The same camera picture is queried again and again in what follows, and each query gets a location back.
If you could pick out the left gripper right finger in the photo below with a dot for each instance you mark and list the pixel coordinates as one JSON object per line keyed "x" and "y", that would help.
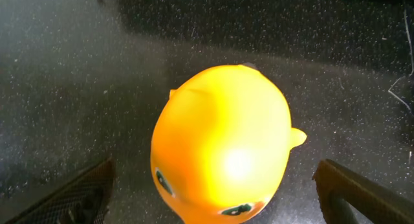
{"x": 362, "y": 195}

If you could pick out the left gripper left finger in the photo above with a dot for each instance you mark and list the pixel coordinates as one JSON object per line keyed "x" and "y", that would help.
{"x": 81, "y": 198}

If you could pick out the yellow rubber duck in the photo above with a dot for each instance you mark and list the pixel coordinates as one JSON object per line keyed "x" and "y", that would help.
{"x": 223, "y": 143}

